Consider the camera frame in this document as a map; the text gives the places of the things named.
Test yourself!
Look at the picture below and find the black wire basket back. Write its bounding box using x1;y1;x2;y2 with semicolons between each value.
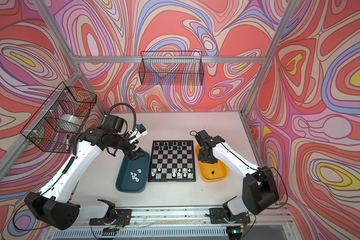
139;50;204;86

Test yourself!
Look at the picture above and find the black wire basket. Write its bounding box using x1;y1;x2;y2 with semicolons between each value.
21;82;97;153
139;50;204;86

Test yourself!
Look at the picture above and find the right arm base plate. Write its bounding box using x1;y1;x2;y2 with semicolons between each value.
206;208;251;226

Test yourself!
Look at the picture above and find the teal plastic tray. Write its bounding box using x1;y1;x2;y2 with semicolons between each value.
116;152;150;193

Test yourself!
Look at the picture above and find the yellow plastic tray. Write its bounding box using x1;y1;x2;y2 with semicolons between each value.
197;160;228;183

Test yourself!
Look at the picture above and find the silver tape roll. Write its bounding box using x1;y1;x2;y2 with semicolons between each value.
60;114;82;126

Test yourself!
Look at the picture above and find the black wire basket left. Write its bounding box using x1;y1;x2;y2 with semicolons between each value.
21;82;97;153

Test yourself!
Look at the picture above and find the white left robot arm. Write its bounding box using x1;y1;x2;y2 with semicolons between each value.
25;124;147;230

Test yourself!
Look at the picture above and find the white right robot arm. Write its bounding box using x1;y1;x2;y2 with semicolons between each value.
195;130;280;221

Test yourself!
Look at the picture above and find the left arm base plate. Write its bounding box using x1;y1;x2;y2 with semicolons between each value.
89;209;132;227

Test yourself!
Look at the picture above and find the black white chess board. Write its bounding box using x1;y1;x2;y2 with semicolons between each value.
148;140;196;182

